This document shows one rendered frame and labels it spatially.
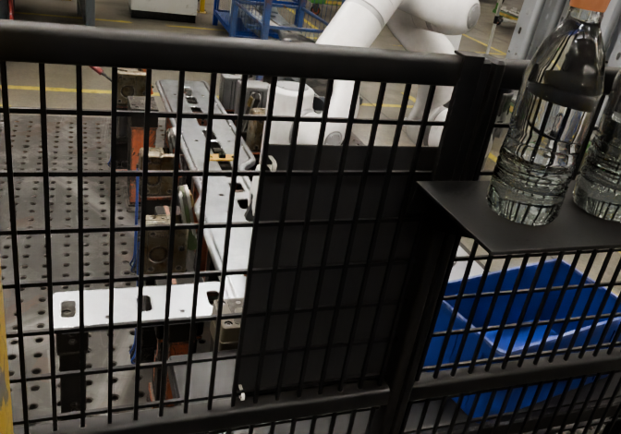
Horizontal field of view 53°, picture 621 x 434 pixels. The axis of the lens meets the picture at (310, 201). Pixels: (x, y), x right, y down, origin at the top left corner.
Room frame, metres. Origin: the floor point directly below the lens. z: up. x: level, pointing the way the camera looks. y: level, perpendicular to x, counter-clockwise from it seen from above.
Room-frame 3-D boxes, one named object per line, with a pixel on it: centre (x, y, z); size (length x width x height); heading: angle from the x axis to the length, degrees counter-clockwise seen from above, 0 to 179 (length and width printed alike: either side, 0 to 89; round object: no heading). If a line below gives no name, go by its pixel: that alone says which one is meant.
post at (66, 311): (0.82, 0.36, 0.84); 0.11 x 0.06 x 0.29; 113
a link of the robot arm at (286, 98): (1.11, 0.06, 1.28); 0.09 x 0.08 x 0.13; 53
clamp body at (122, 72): (2.00, 0.66, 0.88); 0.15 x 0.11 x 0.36; 113
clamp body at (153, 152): (1.41, 0.39, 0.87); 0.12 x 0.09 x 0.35; 113
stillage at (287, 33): (6.41, 0.55, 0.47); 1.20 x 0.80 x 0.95; 24
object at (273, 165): (0.56, -0.06, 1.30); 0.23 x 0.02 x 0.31; 113
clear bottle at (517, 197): (0.52, -0.19, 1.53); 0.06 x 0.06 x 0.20
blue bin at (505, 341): (0.83, -0.36, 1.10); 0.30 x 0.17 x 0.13; 123
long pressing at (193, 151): (1.55, 0.27, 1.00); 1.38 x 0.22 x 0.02; 23
